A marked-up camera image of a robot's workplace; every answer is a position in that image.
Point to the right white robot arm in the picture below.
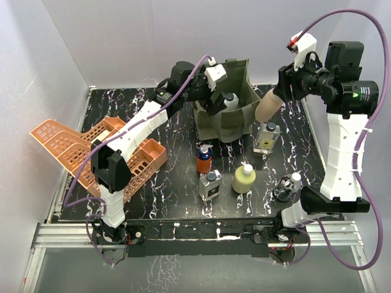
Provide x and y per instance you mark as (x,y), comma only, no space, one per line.
(350,102)

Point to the orange plastic basket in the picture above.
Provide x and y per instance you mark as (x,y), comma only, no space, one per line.
(70,148)

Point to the yellow green lotion bottle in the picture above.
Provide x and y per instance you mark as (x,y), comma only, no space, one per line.
(244,178)

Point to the aluminium frame rail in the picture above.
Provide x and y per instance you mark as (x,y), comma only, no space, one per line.
(185,256)

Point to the olive green canvas bag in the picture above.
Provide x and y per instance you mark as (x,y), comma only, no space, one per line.
(230,125)

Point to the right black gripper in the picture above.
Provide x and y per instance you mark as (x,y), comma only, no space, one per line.
(288,79)

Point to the clear square bottle black cap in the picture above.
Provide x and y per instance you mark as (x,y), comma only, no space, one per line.
(266,138)

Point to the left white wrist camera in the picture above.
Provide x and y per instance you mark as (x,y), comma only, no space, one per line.
(215,73)

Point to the white rectangular lotion bottle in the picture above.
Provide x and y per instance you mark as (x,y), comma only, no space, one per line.
(231,101)

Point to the beige brown lotion bottle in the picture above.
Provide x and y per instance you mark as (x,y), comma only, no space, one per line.
(268,106)

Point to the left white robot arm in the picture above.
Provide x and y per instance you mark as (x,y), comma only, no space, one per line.
(109,160)

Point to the clear square bottle grey cap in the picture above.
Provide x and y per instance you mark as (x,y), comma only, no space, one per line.
(209,185)

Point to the orange bottle blue pump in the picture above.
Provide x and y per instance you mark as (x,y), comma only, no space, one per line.
(204,159)

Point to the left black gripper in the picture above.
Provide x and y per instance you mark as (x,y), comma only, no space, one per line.
(212,108)

